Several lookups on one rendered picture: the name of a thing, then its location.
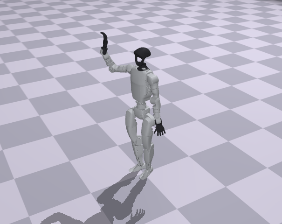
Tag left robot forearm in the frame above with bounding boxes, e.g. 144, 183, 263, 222
153, 98, 161, 124

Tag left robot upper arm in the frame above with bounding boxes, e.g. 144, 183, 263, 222
147, 73, 159, 105

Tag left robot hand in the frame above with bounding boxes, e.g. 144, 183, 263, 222
154, 120, 165, 136

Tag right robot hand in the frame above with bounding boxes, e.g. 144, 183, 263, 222
101, 32, 108, 55

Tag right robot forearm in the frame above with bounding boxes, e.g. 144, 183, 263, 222
100, 49, 115, 66

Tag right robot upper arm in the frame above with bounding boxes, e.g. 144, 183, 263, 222
109, 63, 134, 74

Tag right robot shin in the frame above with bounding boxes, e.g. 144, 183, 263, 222
131, 141, 143, 166

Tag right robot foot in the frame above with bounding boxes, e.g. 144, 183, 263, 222
129, 162, 146, 172

